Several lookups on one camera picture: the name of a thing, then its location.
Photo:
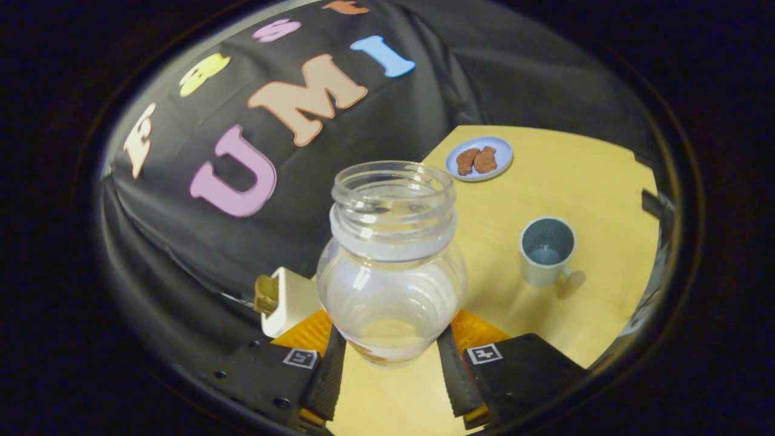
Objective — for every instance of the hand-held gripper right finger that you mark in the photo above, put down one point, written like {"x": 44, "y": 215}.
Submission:
{"x": 451, "y": 381}

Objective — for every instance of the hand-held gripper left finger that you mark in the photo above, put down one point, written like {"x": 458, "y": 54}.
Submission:
{"x": 330, "y": 381}

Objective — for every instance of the clear juice bottle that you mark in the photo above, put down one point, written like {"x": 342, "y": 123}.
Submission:
{"x": 390, "y": 284}

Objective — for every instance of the white and blue cup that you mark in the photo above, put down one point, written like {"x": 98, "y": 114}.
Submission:
{"x": 539, "y": 272}

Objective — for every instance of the light wooden table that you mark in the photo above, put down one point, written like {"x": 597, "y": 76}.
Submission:
{"x": 514, "y": 327}

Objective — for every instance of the white toaster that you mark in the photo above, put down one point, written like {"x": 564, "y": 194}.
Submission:
{"x": 296, "y": 303}

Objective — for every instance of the brown toast slice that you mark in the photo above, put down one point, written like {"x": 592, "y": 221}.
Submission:
{"x": 266, "y": 295}

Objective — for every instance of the brown meat piece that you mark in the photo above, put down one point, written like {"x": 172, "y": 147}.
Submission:
{"x": 486, "y": 160}
{"x": 467, "y": 161}

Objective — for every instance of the small blue plate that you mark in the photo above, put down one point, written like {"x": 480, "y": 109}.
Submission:
{"x": 499, "y": 148}

